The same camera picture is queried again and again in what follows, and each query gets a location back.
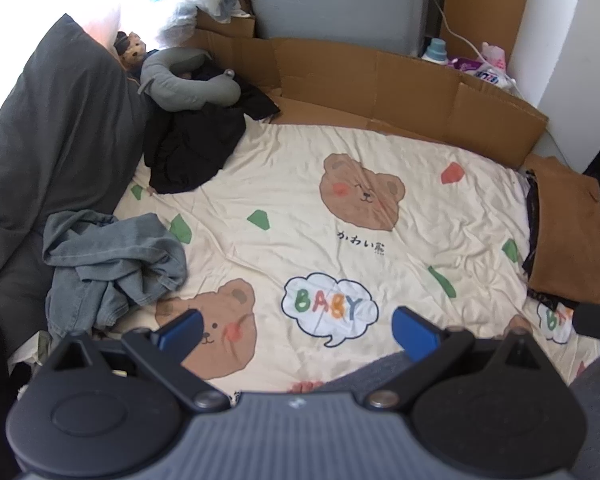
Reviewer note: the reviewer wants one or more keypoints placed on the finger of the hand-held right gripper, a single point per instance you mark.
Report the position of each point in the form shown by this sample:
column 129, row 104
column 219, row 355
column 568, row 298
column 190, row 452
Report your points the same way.
column 597, row 322

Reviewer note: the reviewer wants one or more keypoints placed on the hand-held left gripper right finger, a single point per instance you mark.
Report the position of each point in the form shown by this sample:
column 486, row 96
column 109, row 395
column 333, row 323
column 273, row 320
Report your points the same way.
column 412, row 337

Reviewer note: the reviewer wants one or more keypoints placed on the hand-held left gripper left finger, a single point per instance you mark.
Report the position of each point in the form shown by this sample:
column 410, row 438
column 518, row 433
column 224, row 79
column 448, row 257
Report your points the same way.
column 180, row 335

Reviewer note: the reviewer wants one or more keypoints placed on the light blue jeans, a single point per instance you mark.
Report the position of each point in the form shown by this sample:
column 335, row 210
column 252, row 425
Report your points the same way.
column 105, row 255

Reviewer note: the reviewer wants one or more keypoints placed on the brown folded garment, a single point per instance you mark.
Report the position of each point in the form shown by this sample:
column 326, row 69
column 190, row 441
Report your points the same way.
column 570, row 230

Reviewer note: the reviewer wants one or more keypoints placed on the person's bare foot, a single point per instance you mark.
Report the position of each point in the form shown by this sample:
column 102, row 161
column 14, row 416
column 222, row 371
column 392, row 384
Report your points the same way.
column 305, row 386

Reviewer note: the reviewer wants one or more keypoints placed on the cream bear print bed sheet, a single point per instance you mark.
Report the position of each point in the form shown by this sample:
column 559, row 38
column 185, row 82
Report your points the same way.
column 305, row 240

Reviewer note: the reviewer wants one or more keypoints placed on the dark grey duvet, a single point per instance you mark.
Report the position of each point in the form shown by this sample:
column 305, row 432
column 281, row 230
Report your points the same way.
column 55, row 135

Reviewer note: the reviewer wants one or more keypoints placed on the grey neck pillow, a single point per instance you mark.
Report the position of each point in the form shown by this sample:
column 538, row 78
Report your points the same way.
column 190, row 95

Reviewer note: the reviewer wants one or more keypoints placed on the flat brown cardboard sheet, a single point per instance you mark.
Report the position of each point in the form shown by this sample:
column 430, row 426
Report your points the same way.
column 405, row 90

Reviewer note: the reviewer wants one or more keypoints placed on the pink white plastic packets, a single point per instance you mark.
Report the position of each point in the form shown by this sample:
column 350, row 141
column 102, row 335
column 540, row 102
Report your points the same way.
column 490, row 67

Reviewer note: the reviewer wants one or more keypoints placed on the blue detergent bottle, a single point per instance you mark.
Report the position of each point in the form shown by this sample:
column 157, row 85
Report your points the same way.
column 436, row 52

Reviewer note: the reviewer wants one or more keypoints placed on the brown teddy bear toy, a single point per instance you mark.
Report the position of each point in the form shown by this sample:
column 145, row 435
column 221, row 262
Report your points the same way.
column 132, row 50

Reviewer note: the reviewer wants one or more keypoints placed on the brown cardboard box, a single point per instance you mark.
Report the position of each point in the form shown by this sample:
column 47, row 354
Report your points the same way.
column 485, row 0

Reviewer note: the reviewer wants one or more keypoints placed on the grey wrapped mattress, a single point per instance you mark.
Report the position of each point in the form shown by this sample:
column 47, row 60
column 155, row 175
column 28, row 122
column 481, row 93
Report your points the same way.
column 330, row 0

